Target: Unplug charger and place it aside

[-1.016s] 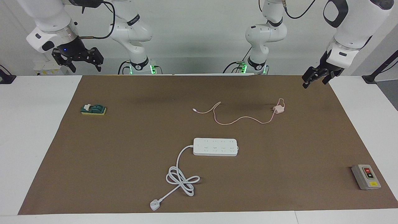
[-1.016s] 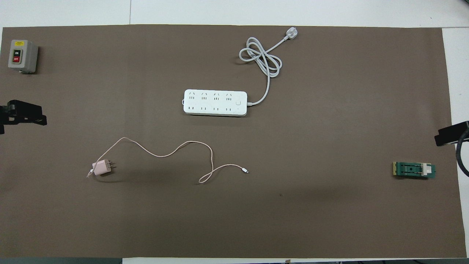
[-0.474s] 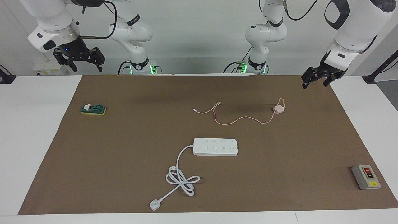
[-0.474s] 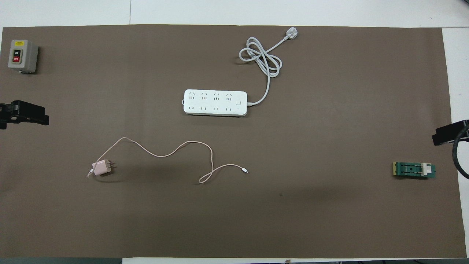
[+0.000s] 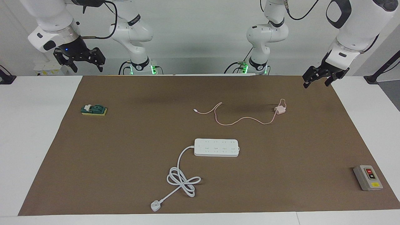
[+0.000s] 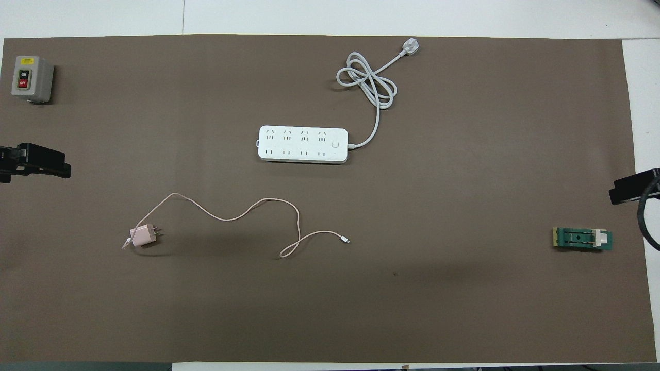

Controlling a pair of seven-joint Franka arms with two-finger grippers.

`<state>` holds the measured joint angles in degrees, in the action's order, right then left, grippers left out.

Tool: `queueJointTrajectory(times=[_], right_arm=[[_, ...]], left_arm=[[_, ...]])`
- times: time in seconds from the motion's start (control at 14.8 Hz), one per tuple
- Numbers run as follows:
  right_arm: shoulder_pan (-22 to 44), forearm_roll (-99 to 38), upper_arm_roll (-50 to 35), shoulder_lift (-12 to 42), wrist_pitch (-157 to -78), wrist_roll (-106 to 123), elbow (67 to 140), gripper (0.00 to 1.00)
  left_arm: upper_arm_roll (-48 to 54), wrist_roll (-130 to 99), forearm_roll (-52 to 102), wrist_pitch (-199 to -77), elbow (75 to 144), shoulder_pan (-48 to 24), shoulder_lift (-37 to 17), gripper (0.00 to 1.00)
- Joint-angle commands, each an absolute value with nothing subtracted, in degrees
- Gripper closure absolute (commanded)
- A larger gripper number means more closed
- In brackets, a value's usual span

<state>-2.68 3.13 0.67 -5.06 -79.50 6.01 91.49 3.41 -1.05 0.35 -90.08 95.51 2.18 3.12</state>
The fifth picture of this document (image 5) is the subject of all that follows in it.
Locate white wall box yellow labels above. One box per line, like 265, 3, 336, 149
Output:
33, 61, 69, 77

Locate brown table mat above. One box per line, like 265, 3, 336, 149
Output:
18, 74, 400, 216

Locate white power strip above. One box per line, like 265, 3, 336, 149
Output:
194, 138, 240, 157

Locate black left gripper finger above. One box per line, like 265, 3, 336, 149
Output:
302, 65, 321, 90
325, 73, 340, 88

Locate grey push button box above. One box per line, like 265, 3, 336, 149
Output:
353, 165, 384, 192

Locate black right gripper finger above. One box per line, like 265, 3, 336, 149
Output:
89, 47, 106, 73
53, 51, 78, 73

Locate pink charging cable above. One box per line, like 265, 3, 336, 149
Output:
193, 98, 287, 126

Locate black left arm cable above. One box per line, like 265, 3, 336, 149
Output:
283, 0, 319, 21

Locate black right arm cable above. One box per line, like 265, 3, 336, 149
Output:
82, 0, 118, 40

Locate black clamp stand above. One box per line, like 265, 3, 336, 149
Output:
363, 50, 400, 85
0, 65, 17, 85

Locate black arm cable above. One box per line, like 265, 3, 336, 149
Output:
283, 0, 319, 21
82, 0, 118, 40

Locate green knife switch yellow base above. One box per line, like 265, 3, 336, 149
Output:
81, 104, 108, 117

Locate black base cable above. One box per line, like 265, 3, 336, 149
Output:
223, 47, 254, 75
118, 60, 133, 76

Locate white power cord with plug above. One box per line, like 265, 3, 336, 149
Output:
150, 145, 202, 213

